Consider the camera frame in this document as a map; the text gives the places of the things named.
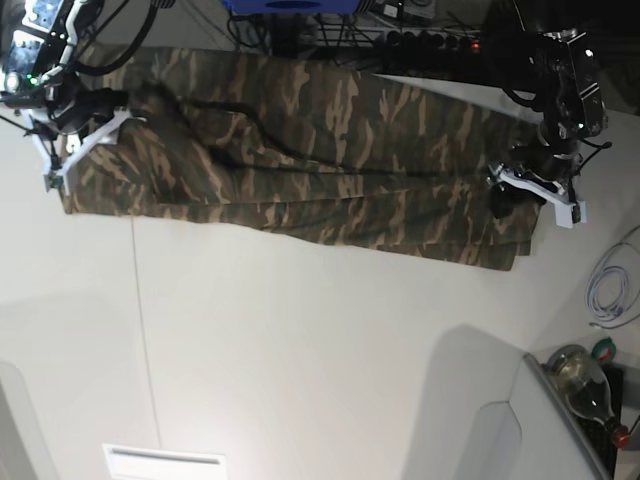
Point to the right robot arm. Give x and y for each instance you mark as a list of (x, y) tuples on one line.
[(41, 81)]

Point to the blue box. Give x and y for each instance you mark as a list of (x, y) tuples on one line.
[(249, 7)]

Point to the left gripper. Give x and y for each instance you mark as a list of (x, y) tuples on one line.
[(538, 173)]

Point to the green tape roll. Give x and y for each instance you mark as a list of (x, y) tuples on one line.
[(604, 351)]

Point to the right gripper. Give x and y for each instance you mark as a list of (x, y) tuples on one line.
[(64, 134)]

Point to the clear plastic bottle red cap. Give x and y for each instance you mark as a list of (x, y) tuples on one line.
[(584, 387)]

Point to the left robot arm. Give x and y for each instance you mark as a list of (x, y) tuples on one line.
[(538, 52)]

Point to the camouflage t-shirt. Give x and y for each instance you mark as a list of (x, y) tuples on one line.
[(309, 150)]

